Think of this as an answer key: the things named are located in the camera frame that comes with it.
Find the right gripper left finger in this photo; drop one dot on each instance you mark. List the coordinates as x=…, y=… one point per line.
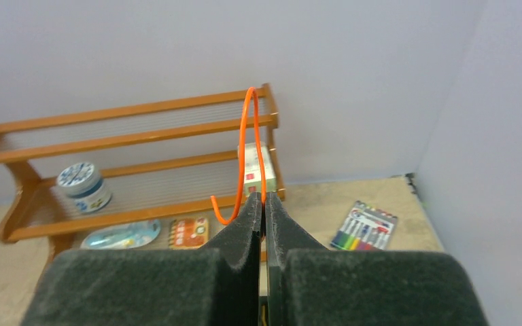
x=216, y=284

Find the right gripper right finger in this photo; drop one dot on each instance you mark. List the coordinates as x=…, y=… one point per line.
x=309, y=284

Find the orange spiral notebook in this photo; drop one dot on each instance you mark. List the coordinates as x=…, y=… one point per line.
x=188, y=233

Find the coloured marker set pack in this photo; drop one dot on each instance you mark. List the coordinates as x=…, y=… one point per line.
x=365, y=228

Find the blue correction tape package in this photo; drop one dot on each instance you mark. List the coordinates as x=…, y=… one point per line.
x=125, y=236

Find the wooden three-tier shelf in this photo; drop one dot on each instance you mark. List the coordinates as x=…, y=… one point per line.
x=164, y=159

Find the blue white jar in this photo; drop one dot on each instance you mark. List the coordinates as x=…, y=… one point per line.
x=83, y=183

